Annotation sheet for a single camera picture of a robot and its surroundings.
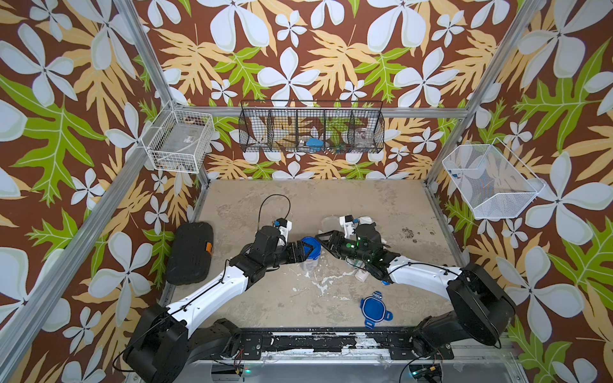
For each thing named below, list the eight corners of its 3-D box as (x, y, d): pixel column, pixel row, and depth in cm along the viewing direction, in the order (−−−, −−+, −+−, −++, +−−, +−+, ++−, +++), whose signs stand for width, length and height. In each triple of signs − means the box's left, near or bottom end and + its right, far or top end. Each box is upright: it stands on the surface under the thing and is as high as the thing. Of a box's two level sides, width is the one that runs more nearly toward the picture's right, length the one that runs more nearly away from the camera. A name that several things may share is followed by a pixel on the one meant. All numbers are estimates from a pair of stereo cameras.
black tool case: (169, 286, 88) (159, 279, 83) (182, 232, 104) (175, 223, 98) (208, 282, 90) (202, 274, 84) (216, 229, 105) (211, 220, 99)
